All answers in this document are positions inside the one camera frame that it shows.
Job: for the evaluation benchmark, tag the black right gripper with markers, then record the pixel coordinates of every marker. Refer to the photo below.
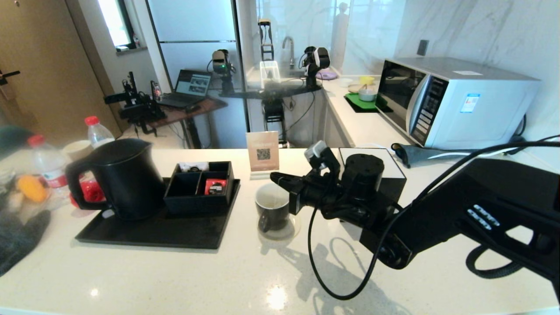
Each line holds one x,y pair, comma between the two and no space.
313,194

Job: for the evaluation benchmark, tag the black electric kettle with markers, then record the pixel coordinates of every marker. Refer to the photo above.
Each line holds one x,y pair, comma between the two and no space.
127,183

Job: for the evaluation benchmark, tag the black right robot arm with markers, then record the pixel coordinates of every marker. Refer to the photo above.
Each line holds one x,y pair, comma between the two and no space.
459,210

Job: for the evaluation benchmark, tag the black mug white inside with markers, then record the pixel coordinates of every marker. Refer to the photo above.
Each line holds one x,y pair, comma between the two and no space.
271,216

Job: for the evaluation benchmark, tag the QR code sign stand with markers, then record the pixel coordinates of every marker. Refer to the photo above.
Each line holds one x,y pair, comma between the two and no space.
262,151

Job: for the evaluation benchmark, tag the clear glass coaster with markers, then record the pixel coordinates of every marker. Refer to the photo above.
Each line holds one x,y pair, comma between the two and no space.
280,234

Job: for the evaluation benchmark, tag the red sachet packet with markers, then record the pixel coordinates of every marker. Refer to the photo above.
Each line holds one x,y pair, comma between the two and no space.
215,187

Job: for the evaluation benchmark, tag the white sachets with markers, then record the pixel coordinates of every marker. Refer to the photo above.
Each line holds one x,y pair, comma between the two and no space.
192,166

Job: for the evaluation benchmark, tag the black compartment organizer box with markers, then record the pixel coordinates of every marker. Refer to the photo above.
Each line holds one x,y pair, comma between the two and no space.
188,194

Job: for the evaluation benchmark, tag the green mat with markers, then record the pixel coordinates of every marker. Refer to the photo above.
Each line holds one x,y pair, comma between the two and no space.
356,104

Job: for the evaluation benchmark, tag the black tissue box white lid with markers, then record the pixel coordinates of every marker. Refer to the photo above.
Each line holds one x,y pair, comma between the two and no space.
393,166

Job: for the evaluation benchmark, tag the white dish rack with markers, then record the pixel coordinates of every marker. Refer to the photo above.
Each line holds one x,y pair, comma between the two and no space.
269,72

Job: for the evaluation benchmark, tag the purple plate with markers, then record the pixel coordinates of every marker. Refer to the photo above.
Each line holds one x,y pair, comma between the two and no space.
327,75

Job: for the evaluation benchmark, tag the grey bowl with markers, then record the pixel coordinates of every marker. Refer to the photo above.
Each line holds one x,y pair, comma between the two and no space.
366,95

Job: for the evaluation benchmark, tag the brown wooden desk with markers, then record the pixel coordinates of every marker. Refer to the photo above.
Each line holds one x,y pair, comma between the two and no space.
188,114

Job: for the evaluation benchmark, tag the black computer mouse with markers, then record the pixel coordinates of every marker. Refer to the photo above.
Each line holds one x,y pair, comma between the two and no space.
192,108

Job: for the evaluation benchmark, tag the black serving tray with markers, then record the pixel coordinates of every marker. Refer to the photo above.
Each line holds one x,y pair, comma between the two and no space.
175,234

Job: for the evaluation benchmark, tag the black white robot gripper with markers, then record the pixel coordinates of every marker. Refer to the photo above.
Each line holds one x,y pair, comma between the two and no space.
317,59

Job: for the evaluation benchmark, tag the yellow bowl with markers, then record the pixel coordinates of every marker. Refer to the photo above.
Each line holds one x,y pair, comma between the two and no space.
366,80

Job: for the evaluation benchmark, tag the dark grey fabric pouch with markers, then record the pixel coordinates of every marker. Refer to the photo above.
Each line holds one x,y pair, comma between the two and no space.
415,154

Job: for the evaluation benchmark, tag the grey robot gripper green light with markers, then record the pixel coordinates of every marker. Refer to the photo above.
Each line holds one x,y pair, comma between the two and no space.
221,65

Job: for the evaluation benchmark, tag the chrome sink faucet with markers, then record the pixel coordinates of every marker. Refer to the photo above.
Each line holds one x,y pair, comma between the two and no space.
289,48

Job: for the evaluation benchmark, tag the open laptop computer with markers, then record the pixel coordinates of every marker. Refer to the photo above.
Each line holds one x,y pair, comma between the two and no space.
188,87

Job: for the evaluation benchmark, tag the upright red lit device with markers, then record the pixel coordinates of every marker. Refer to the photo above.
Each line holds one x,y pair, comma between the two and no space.
155,91

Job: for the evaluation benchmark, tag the frosted glass door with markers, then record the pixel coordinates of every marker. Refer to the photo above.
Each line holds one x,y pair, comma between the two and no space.
197,26

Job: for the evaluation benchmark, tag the small white tag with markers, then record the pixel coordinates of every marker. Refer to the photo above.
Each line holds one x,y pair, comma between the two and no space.
107,214

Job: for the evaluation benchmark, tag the water bottle white band label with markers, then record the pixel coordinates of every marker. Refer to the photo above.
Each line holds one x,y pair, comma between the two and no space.
98,133

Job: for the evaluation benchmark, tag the red toy apple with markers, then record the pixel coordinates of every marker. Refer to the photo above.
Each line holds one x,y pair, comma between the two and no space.
89,192

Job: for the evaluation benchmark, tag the silver microwave oven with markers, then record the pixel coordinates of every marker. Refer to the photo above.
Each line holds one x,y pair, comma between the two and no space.
481,109

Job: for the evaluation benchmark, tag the brown paper cup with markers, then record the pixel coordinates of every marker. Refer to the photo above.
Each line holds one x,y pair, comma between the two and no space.
76,149

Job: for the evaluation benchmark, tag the bright window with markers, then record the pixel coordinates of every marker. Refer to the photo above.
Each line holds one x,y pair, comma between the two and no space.
114,22

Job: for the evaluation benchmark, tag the water bottle mountain logo label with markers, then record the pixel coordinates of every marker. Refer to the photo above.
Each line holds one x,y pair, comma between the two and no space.
50,166

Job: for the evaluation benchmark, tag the brown wooden door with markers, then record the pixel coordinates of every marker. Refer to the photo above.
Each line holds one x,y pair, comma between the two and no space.
43,65

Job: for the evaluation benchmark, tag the grey fluffy towel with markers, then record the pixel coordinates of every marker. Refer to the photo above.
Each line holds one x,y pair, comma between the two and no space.
22,240

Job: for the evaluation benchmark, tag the teal chair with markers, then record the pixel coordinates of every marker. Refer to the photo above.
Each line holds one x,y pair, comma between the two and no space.
13,138

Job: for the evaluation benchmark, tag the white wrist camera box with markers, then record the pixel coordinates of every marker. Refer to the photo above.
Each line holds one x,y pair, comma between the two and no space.
316,151

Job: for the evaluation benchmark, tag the black background robot frame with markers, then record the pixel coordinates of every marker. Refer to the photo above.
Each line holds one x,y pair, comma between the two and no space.
271,92

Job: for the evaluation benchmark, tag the dark wall switch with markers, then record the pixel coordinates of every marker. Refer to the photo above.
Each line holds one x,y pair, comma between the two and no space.
422,47

